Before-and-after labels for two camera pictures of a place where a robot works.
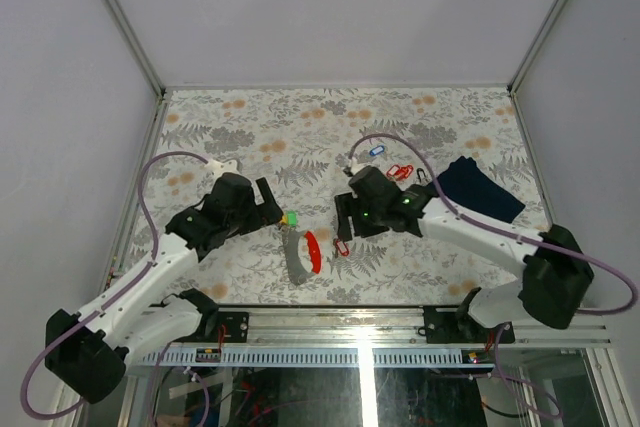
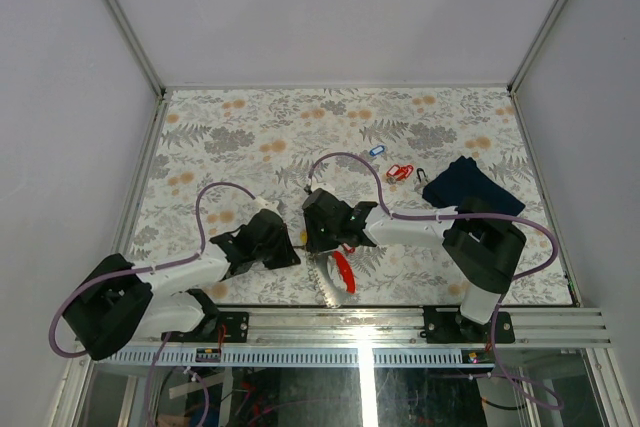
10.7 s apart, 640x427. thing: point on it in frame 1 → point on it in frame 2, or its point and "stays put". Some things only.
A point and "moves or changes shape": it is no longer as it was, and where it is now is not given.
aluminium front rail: [394, 327] stays put
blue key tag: [376, 150] stays put
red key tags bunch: [400, 173] stays put
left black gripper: [264, 215] → [290, 256]
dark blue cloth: [470, 189] stays put
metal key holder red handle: [297, 272] moves or changes shape
